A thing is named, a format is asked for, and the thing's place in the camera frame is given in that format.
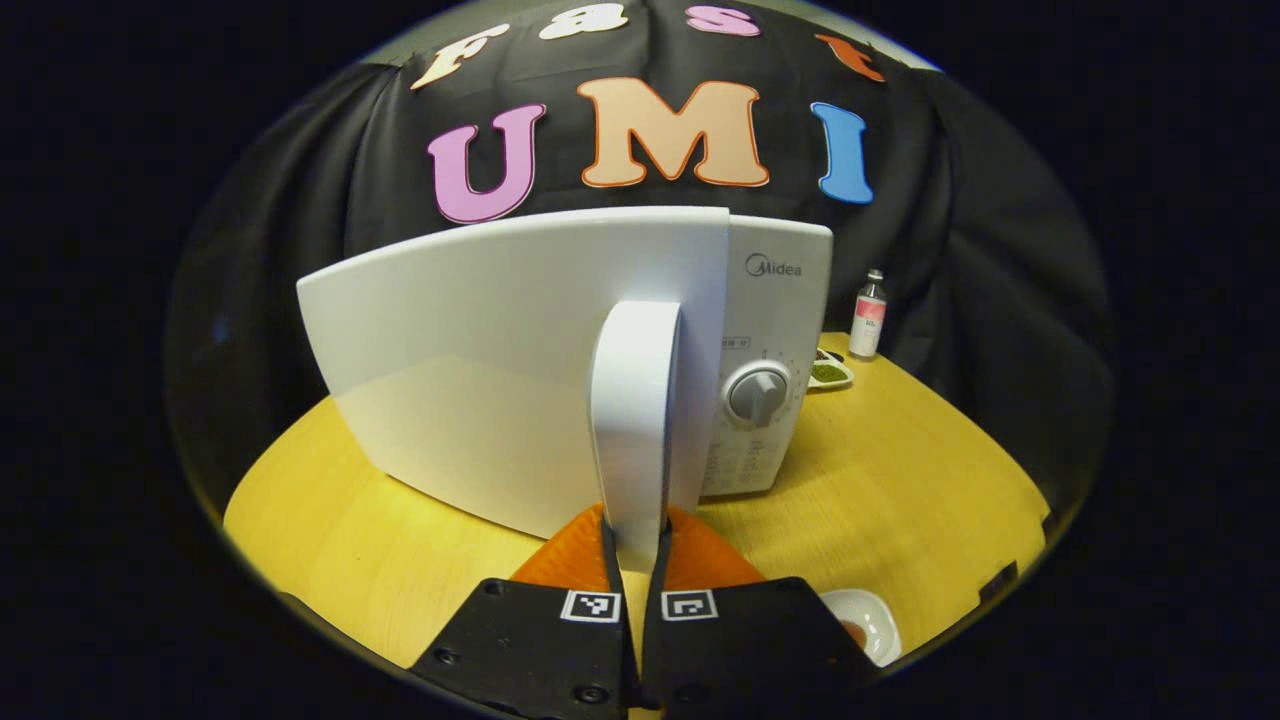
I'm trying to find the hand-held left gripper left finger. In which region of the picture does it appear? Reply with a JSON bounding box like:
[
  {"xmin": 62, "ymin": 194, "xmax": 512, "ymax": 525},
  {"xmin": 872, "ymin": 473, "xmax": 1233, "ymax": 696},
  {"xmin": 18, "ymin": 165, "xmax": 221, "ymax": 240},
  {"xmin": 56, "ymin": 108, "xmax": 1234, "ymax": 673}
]
[{"xmin": 410, "ymin": 503, "xmax": 638, "ymax": 716}]

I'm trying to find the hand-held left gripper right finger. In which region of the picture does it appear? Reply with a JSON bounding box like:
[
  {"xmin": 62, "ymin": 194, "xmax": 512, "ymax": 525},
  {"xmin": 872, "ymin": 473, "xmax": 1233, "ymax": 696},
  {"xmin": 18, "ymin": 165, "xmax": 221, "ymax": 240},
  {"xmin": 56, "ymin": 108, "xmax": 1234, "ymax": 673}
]
[{"xmin": 640, "ymin": 505, "xmax": 881, "ymax": 716}]

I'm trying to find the white microwave oven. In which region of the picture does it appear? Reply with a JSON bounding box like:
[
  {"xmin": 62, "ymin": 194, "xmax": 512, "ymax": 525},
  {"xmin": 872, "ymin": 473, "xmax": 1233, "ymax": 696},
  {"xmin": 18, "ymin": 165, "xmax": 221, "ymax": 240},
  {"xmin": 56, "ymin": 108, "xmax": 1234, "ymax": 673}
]
[{"xmin": 296, "ymin": 206, "xmax": 834, "ymax": 576}]

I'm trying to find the white divided dish with grains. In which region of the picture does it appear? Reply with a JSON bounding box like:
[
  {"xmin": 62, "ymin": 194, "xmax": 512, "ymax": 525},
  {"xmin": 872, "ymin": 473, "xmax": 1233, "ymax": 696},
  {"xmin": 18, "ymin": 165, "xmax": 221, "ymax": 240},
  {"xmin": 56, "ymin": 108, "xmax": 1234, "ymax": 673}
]
[{"xmin": 808, "ymin": 347, "xmax": 856, "ymax": 391}]

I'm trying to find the clear bottle with pink label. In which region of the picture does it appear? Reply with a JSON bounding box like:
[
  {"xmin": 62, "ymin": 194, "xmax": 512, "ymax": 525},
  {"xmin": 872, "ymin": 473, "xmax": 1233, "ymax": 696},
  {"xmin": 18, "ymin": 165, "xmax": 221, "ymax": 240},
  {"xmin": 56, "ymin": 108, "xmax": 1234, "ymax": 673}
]
[{"xmin": 850, "ymin": 268, "xmax": 889, "ymax": 361}]

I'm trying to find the black backdrop cloth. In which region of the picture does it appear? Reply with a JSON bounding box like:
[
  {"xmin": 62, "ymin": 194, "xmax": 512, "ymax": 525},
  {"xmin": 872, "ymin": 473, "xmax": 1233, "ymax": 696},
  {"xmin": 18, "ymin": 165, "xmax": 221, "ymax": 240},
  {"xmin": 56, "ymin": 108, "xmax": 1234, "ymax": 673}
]
[{"xmin": 165, "ymin": 0, "xmax": 1116, "ymax": 521}]

